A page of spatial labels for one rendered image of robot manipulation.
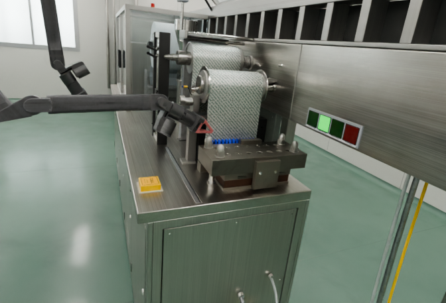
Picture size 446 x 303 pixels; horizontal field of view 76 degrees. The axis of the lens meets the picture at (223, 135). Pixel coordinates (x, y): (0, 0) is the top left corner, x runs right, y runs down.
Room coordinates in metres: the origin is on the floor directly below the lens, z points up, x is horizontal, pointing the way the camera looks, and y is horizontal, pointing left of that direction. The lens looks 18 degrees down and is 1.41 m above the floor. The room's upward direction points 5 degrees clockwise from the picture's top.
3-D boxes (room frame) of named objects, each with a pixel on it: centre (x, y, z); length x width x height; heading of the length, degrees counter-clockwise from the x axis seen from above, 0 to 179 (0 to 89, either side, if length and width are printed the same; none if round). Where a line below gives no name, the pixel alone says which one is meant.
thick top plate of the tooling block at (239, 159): (1.06, -0.12, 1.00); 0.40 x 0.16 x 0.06; 114
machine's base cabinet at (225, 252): (2.05, 0.43, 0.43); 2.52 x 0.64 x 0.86; 24
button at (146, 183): (0.92, 0.25, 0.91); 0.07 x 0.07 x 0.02; 24
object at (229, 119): (1.16, -0.04, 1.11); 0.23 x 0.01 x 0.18; 114
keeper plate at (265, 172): (0.99, -0.17, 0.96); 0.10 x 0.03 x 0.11; 114
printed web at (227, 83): (1.33, 0.04, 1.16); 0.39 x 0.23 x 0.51; 24
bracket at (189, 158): (1.18, 0.15, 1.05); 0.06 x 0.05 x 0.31; 114
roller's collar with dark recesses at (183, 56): (1.38, 0.22, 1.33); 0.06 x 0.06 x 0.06; 24
